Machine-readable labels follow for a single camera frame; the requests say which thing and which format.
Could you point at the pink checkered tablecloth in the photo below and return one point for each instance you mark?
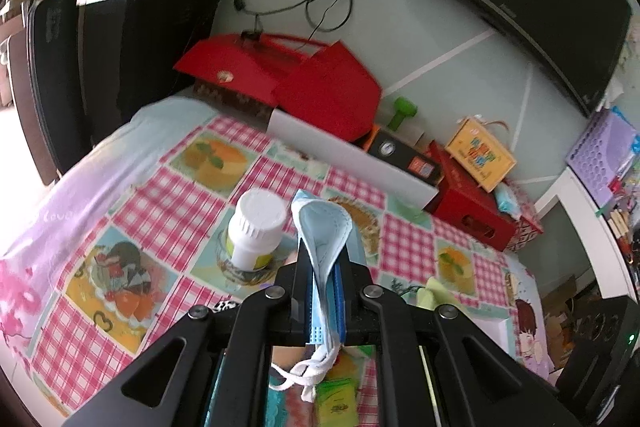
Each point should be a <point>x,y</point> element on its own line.
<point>134,235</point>

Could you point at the black carton with label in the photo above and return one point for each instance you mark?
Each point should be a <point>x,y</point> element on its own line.
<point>386,146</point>

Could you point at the white desk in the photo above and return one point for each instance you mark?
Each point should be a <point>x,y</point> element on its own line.
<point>606,259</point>

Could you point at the black speaker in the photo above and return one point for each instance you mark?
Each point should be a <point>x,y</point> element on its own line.
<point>606,332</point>

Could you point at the pink patterned storage box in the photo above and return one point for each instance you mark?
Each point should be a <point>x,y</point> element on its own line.
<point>529,226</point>

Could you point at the light blue face mask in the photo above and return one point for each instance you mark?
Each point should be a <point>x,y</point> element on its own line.
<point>326,230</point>

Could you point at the green dumbbell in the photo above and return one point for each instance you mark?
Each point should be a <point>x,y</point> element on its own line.
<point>403,109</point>

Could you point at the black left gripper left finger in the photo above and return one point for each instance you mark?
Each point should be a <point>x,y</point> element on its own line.
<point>210,368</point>

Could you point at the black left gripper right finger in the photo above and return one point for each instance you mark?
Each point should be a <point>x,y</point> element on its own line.
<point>438,368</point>

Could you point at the red box with handle slot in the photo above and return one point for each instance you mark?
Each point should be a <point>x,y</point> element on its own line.
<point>462,203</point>

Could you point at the green tissue pack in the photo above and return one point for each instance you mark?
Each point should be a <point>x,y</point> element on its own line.
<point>336,395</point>

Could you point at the red flat gift box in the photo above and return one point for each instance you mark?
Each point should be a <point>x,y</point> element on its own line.
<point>250,64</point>

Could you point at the light green cloth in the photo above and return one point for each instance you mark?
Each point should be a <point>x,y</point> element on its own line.
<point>434,294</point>

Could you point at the white long tray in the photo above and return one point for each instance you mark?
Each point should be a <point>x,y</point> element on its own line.
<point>338,153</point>

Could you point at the white pill bottle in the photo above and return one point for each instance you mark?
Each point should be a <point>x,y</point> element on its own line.
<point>255,229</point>

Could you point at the blue wet wipes pack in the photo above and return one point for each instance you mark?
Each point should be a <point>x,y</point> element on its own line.
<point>507,202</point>

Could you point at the black cabinet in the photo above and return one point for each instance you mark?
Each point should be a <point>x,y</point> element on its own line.
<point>92,64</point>

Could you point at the purple plastic basket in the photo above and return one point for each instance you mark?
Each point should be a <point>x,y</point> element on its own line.
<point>604,153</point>

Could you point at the yellow handled gift box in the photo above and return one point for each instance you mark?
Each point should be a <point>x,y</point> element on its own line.
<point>480,153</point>

